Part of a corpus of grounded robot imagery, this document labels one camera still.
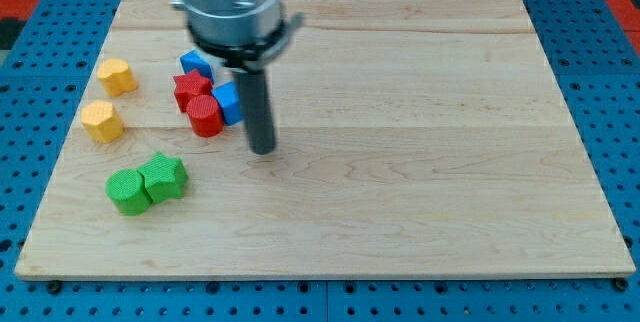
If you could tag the red cylinder block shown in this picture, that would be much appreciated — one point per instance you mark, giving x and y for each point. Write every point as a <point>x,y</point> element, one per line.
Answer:
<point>205,116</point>

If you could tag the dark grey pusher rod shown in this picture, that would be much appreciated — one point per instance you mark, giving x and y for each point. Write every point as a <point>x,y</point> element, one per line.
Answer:
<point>256,109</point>

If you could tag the blue wedge block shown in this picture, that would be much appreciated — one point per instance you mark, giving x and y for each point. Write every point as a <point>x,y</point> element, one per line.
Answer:
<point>192,61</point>

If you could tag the wooden board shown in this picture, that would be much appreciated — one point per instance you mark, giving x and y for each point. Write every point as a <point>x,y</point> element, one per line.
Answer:
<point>416,139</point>

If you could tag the yellow hexagon block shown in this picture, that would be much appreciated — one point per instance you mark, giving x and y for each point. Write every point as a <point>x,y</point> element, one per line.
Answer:
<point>101,121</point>

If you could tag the blue cube block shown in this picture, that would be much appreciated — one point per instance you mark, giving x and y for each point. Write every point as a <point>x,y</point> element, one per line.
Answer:
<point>228,99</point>

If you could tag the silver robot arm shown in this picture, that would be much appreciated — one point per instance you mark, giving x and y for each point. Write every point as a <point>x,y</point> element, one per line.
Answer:
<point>244,36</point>

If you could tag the green star block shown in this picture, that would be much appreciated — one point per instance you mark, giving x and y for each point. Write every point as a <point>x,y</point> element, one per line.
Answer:
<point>164,177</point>

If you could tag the green cylinder block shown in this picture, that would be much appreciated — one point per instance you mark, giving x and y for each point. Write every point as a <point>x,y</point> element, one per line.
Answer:
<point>126,189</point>

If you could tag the red star block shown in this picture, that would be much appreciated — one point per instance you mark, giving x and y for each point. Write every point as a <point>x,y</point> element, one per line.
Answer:
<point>189,86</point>

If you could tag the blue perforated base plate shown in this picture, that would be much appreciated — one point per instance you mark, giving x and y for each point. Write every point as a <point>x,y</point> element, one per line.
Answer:
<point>42,82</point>

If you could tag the yellow heart block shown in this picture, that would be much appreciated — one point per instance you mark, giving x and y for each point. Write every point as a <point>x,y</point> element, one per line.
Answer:
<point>116,77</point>

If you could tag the black clamp ring mount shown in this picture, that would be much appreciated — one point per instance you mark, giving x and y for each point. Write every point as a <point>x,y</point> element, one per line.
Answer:
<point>254,56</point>

